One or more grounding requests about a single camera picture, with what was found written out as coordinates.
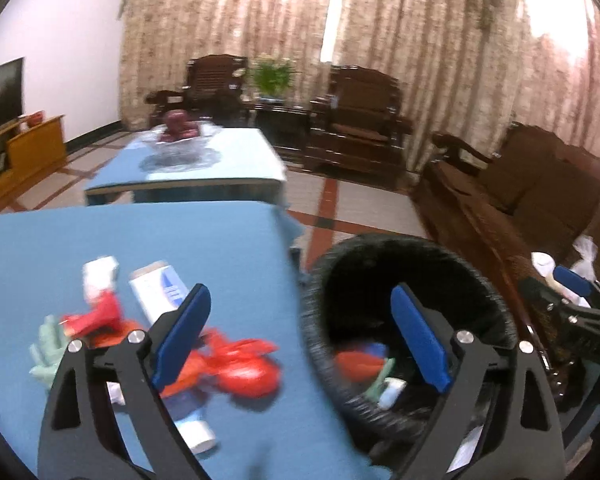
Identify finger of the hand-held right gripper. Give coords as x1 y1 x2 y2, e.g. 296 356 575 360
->
519 276 590 322
553 266 600 312

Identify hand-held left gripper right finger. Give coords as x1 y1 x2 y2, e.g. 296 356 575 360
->
390 282 567 480

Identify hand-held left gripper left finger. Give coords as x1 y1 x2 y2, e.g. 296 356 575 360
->
37 283 213 480

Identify white and blue box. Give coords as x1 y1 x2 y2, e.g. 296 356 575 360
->
129 260 190 332

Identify orange-red wrapper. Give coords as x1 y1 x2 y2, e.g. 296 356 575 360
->
159 327 283 402

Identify small red packet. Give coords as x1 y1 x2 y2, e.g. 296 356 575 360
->
59 294 136 348

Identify black woven trash bin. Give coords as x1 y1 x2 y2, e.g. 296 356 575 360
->
299 234 519 442

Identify pale green glove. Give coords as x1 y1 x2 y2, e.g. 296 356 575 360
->
28 316 74 392

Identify small white round item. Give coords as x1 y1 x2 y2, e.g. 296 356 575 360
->
531 251 564 291

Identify clear plastic bag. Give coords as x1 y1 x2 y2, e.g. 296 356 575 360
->
572 235 600 281

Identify small white carton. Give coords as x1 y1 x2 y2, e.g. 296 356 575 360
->
377 379 407 409

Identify green scrap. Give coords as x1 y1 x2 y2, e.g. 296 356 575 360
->
365 357 397 402

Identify red wrapper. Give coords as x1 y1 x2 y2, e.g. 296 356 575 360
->
334 350 386 382

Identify white tube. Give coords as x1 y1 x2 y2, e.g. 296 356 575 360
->
172 395 217 456

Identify white and red packet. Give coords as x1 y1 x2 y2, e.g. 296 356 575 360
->
81 256 121 311

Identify dark wooden sofa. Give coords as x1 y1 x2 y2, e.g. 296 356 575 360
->
410 121 600 397

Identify glass fruit bowl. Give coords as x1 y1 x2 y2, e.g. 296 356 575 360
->
147 124 222 159

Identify blue top coffee table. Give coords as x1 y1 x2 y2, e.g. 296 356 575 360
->
82 127 289 207

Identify pile of red fruit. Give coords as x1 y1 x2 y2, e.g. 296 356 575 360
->
160 110 201 144

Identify wooden television cabinet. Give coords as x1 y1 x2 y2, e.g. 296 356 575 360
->
0 115 69 217

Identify dark wooden side table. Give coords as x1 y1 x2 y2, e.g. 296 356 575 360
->
245 100 314 149

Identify dark wooden armchair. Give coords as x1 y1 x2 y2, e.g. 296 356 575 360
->
302 65 414 181
145 54 251 129

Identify green potted plant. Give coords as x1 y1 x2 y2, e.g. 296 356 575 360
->
250 55 299 101

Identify patterned beige curtains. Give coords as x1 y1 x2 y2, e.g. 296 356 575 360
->
117 0 600 182

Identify black flat television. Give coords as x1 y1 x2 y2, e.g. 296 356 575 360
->
0 57 25 134

